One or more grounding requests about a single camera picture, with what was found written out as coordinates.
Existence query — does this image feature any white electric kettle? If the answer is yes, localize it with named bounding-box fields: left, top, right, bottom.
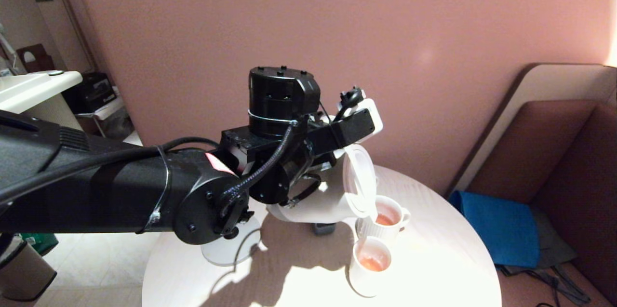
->
left=265, top=145, right=379, bottom=225

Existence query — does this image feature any white ribbed mug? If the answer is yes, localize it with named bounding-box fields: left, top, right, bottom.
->
left=357, top=195, right=411, bottom=246

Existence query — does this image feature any grey round kettle base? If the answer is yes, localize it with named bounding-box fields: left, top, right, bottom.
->
left=200, top=215, right=262, bottom=267

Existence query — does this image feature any blue fabric bag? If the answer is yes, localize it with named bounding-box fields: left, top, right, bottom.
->
left=448, top=190, right=539, bottom=269

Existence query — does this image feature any metal folding rack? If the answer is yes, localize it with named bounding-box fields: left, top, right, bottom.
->
left=75, top=88, right=135, bottom=144

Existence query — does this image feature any brown upholstered cushion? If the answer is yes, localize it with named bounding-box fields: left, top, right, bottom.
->
left=530, top=103, right=617, bottom=305
left=465, top=100, right=596, bottom=201

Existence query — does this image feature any black box appliance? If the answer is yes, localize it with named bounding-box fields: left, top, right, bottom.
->
left=63, top=72, right=118, bottom=115

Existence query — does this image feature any white leaning board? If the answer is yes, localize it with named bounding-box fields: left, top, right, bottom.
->
left=446, top=63, right=617, bottom=196

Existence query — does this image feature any grey fabric bag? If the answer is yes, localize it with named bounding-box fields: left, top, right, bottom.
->
left=496, top=208, right=591, bottom=305

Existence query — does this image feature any green bag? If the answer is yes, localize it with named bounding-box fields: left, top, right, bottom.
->
left=19, top=233, right=58, bottom=255

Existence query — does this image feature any brown wooden holder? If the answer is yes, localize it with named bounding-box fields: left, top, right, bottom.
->
left=15, top=43, right=54, bottom=74

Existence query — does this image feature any white sink counter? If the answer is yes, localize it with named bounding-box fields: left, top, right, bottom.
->
left=0, top=70, right=82, bottom=115

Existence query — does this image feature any brown trash bin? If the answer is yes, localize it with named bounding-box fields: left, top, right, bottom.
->
left=0, top=236, right=57, bottom=304

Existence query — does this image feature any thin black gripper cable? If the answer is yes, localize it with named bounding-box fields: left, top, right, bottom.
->
left=219, top=121, right=323, bottom=209

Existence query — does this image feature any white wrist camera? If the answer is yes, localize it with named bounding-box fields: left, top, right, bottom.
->
left=308, top=87, right=384, bottom=156

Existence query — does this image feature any grey wall-mounted fixture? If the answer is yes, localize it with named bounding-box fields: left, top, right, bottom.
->
left=0, top=24, right=20, bottom=76

